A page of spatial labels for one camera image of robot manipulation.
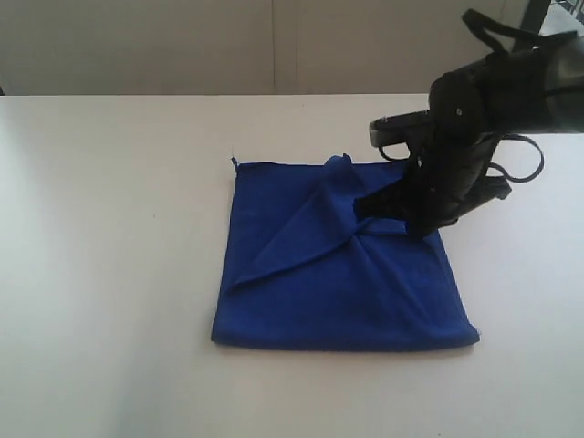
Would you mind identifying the beige wall panel partition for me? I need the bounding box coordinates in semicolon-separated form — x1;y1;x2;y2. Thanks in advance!
0;0;530;97

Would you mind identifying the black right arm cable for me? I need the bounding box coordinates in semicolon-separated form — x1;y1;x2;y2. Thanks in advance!
460;8;580;183

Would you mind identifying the black window frame post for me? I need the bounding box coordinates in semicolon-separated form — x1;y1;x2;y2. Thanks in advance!
512;0;551;52

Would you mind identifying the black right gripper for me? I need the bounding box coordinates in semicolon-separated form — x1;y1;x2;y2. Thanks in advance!
353;127;512;243

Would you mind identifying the blue towel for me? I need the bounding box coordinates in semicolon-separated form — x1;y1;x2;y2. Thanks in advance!
211;155;480;352

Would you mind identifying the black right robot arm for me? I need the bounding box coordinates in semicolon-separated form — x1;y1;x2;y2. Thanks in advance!
354;32;583;236

